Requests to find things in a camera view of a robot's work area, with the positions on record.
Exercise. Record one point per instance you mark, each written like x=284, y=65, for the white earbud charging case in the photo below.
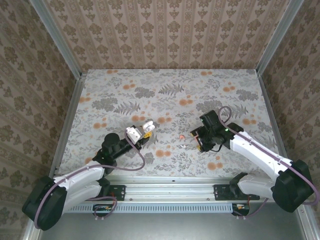
x=149, y=126

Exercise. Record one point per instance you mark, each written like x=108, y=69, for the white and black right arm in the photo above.
x=255, y=151

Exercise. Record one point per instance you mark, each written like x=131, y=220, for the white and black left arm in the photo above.
x=75, y=180

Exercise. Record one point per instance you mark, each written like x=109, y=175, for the floral patterned table cover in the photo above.
x=162, y=82

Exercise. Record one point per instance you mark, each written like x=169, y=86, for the aluminium frame side rail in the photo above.
x=271, y=112
x=67, y=125

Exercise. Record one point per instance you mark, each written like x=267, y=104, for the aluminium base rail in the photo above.
x=170, y=190

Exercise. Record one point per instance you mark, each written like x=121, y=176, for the aluminium frame post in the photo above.
x=277, y=37
x=57, y=40

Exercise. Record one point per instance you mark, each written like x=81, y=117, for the aluminium table edge rail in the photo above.
x=308, y=225

